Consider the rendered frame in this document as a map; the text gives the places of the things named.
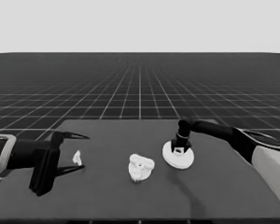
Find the large thick white disc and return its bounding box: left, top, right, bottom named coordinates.
left=161, top=140, right=195, bottom=171

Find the small white T-shaped piece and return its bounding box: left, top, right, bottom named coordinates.
left=72, top=150, right=83, bottom=167

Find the white round carrier with pins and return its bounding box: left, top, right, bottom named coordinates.
left=128, top=154, right=154, bottom=183

